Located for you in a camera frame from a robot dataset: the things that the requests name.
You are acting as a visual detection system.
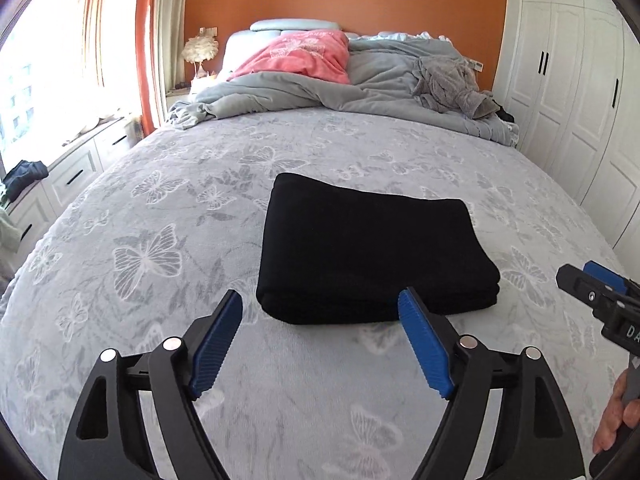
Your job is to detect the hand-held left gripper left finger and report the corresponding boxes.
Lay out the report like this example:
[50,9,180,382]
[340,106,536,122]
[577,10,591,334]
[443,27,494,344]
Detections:
[57,289,244,480]

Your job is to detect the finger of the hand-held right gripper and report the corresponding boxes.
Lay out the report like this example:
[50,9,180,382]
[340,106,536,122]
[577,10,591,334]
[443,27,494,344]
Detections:
[583,260,640,297]
[556,264,623,321]

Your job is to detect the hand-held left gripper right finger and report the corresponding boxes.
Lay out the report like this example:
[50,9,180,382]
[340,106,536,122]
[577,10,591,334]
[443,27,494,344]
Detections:
[397,287,586,480]

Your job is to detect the black pants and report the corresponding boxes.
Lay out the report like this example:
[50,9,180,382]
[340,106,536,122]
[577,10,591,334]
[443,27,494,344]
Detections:
[256,172,502,326]

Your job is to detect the person's right hand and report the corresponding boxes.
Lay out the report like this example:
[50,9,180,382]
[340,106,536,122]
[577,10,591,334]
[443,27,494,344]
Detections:
[591,370,640,456]

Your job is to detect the grey butterfly print blanket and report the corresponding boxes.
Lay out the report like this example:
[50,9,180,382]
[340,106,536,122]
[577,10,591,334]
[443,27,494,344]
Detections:
[0,107,640,480]

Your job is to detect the white wardrobe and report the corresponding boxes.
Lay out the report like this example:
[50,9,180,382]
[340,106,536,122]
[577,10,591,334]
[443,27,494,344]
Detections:
[492,0,640,256]

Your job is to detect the white window bench cabinet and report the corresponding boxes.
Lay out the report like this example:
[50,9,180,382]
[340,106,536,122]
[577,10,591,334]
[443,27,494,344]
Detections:
[0,115,146,261]

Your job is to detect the crumpled grey garment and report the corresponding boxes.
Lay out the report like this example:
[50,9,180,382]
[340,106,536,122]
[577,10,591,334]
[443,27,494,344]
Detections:
[412,55,496,121]

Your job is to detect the dark blue clothing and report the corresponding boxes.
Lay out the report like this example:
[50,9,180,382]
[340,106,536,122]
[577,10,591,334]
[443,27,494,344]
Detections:
[2,160,50,201]

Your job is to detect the grey duvet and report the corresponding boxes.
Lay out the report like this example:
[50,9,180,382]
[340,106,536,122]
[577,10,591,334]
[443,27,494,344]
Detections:
[167,32,521,148]

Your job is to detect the white feather table lamp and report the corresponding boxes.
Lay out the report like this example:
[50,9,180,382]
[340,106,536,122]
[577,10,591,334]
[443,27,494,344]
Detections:
[181,30,219,81]

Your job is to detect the pink pillow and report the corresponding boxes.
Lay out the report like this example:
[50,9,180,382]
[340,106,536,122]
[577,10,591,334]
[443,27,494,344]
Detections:
[227,30,351,85]

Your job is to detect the orange curtain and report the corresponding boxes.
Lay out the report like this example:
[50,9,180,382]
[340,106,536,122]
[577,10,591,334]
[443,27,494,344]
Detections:
[135,0,161,138]

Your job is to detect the white curtain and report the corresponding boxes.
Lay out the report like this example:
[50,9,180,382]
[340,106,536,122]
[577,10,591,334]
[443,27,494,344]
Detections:
[155,0,191,111]

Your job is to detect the pale blue headboard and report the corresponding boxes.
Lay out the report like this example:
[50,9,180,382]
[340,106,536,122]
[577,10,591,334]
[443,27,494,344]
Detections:
[220,19,346,78]

